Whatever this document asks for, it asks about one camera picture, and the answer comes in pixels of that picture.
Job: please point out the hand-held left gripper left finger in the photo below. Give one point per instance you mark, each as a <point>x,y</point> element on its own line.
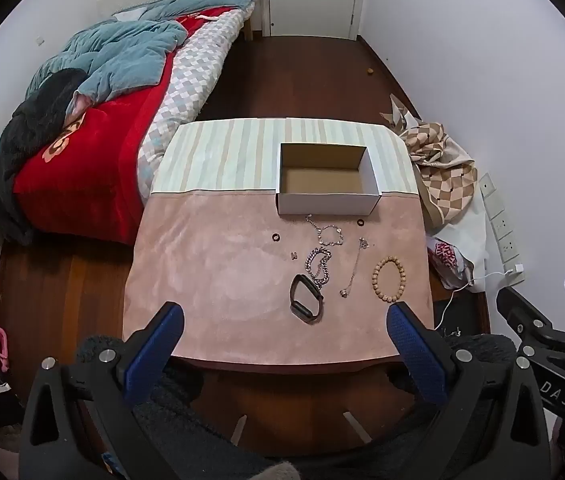
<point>155,347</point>

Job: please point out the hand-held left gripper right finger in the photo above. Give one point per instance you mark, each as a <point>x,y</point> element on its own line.
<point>415,355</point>

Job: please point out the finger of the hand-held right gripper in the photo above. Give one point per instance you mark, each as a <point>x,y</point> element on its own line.
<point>522,310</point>

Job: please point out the black smart band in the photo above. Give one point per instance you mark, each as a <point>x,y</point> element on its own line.
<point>310,314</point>

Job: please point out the cardboard box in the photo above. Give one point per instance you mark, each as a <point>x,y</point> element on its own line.
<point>327,204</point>

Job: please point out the white charger plug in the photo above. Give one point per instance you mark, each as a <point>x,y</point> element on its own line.
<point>516,269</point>

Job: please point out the table with striped pink cloth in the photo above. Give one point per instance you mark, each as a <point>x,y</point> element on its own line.
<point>212,280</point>

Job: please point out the red printed plastic bag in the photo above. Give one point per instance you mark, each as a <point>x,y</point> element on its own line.
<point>445,257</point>

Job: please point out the white bag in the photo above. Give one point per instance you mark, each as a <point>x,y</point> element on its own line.
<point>467,230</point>

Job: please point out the dark fuzzy pants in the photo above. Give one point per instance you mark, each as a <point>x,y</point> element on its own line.
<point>202,440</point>

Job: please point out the wooden table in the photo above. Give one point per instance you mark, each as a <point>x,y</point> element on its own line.
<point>287,366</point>

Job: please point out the brown checkered cloth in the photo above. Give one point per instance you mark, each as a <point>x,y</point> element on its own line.
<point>442,175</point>

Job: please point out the bed with red blanket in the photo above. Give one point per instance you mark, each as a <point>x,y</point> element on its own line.
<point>87,175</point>

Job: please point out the small pink cloth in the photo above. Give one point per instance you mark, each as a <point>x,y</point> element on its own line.
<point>80,105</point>

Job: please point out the dark fuzzy garment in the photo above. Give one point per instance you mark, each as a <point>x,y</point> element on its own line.
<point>32,120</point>

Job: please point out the checkered bedsheet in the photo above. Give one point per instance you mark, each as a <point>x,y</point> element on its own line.
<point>192,75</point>

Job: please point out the blue quilt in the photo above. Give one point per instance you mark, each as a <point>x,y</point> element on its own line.
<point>127,55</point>

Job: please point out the white wall socket panel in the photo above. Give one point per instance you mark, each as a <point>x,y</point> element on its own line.
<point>508,276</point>
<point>495,207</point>
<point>502,228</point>
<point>487,186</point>
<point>508,250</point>

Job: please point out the wooden bed frame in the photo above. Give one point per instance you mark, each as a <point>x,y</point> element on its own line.
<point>252,25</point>

